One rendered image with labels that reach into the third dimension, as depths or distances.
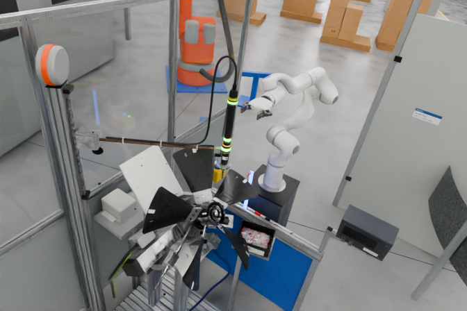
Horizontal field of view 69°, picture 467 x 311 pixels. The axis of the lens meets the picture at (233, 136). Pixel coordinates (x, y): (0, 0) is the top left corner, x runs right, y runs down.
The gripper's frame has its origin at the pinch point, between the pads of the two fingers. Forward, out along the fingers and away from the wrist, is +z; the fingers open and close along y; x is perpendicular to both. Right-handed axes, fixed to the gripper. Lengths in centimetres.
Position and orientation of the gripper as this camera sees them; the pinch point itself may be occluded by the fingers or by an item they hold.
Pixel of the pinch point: (250, 113)
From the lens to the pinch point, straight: 165.8
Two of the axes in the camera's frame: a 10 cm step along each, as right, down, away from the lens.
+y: -8.3, -4.0, 3.9
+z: -5.5, 4.1, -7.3
